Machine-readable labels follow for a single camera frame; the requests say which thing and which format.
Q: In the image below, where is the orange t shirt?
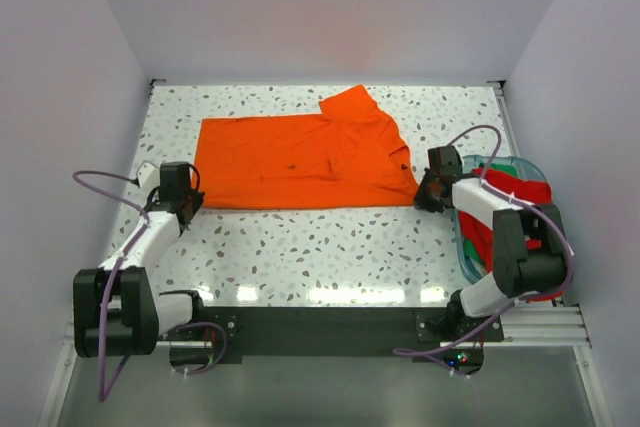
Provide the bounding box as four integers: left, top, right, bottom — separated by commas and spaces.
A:
195, 85, 418, 210

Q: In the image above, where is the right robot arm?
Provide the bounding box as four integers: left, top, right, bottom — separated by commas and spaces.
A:
414, 145, 570, 340

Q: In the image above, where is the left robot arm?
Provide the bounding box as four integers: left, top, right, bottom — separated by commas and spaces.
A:
72, 162, 207, 358

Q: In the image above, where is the red t shirt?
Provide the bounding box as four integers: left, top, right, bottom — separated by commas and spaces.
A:
452, 175, 574, 317

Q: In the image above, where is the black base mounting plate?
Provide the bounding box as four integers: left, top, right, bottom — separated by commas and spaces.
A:
158, 307, 482, 372

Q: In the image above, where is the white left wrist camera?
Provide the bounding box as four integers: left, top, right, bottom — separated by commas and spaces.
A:
136, 161, 160, 191

